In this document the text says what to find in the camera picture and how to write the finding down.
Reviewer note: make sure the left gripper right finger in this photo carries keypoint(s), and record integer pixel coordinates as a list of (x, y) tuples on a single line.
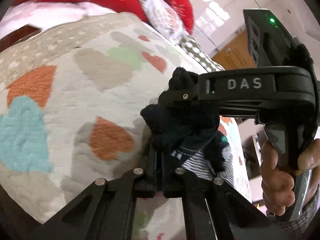
[(215, 210)]

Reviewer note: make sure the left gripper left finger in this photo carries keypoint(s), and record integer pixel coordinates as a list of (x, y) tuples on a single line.
[(104, 210)]

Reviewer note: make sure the navy striped child pants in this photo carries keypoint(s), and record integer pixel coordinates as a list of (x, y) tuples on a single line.
[(190, 133)]

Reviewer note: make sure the person right hand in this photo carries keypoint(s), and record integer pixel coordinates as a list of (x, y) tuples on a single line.
[(278, 185)]

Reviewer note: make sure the wooden door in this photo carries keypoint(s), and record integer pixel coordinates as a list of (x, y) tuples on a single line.
[(235, 55)]

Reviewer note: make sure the green polka dot bolster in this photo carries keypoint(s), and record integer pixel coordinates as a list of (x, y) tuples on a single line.
[(194, 50)]

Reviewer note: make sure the white wardrobe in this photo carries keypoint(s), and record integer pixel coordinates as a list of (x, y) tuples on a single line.
[(216, 21)]

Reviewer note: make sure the heart patterned quilt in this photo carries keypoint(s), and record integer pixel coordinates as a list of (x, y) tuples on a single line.
[(70, 111)]

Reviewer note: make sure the red pillow at headboard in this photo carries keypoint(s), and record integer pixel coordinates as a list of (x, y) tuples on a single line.
[(184, 9)]

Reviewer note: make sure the floral pillow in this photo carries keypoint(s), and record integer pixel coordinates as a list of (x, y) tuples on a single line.
[(164, 19)]

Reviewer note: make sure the black smartphone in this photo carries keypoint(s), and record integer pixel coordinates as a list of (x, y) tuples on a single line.
[(19, 35)]

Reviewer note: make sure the white pink bedsheet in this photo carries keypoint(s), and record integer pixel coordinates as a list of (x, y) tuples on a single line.
[(45, 15)]

